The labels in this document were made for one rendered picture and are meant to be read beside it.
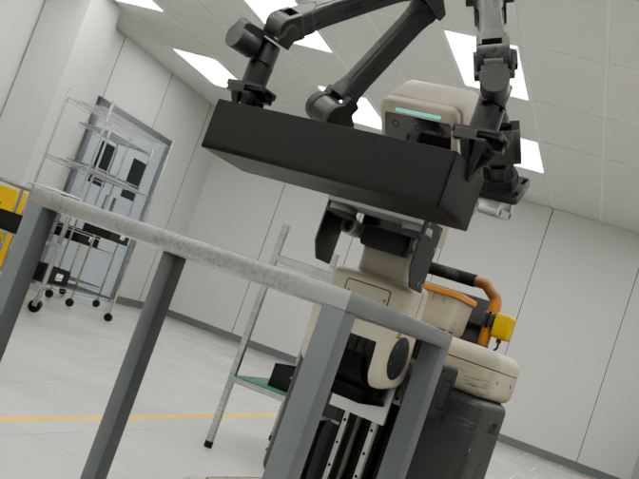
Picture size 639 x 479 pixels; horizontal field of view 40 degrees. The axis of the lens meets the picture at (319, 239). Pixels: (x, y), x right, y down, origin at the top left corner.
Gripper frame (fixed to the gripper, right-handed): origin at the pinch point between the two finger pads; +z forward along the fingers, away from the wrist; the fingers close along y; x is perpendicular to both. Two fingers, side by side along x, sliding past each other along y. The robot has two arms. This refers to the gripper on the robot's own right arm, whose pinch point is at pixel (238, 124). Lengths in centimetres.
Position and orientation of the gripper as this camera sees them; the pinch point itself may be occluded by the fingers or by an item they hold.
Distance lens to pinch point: 202.0
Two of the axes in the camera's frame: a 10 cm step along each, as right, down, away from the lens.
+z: -3.5, 9.3, -0.9
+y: 8.2, 2.6, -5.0
